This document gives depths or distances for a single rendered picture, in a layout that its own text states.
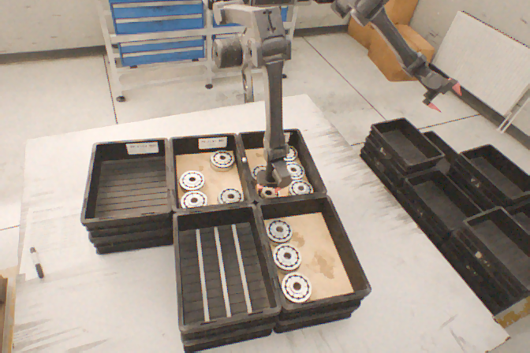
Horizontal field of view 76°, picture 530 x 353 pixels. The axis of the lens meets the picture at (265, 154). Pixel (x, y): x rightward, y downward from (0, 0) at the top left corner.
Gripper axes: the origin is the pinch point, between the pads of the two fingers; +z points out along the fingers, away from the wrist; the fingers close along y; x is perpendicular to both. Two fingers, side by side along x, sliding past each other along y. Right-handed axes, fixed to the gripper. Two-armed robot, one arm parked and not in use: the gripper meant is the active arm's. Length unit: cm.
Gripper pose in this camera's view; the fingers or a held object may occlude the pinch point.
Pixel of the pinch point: (267, 191)
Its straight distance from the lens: 139.4
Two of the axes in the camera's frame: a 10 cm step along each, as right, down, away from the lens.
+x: -1.4, -7.4, 6.6
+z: -1.3, 6.8, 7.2
